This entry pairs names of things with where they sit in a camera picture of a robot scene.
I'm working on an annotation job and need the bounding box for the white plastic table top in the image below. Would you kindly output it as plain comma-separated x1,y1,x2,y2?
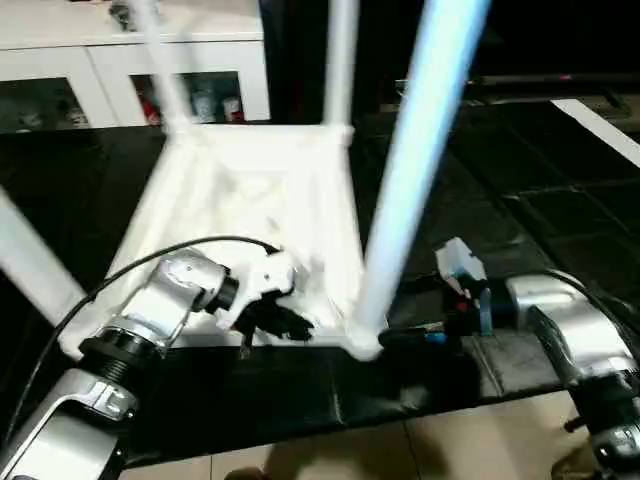
58,122,387,361

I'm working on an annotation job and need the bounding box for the white plastic table leg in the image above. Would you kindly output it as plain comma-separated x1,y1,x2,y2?
322,0,361,137
0,188,89,331
128,0,197,141
345,0,493,347

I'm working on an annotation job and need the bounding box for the black work mat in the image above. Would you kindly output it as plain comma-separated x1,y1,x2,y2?
0,95,640,466

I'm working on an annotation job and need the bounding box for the glossy black long bar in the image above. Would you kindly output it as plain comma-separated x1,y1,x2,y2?
400,72,640,99

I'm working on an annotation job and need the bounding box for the white cabinet with glass doors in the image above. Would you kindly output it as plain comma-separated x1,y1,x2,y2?
0,0,271,133

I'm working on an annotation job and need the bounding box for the crumpled silver black object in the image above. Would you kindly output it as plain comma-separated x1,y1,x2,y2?
108,0,141,31

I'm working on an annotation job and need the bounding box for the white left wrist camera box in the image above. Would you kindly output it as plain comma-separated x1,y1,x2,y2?
225,250,301,327

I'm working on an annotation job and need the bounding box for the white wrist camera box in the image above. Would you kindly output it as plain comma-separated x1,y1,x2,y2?
436,238,487,297
225,250,301,327

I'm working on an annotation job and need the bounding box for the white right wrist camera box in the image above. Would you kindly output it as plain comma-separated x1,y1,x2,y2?
436,238,487,297

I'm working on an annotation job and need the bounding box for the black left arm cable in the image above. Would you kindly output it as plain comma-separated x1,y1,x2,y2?
0,236,281,446

